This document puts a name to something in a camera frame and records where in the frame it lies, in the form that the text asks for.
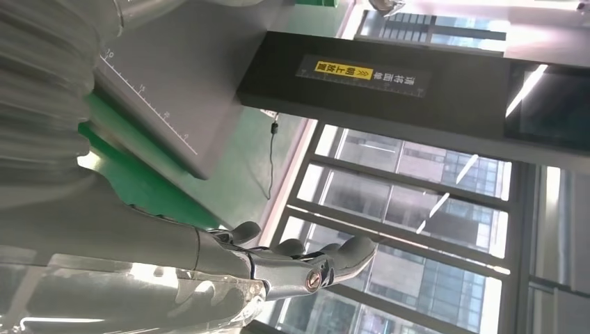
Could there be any thin black cable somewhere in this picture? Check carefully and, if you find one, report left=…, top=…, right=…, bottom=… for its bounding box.
left=266, top=109, right=280, bottom=202

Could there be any green conveyor belt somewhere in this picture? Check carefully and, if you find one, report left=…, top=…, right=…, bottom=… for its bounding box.
left=77, top=92, right=223, bottom=232

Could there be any black window frame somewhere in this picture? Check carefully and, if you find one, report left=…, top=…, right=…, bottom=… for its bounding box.
left=255, top=8, right=590, bottom=334

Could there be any black scanner base plate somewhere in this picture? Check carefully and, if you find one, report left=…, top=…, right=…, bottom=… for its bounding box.
left=91, top=0, right=296, bottom=182

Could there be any black scanner column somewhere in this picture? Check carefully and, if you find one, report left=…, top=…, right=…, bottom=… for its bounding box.
left=236, top=31, right=590, bottom=175

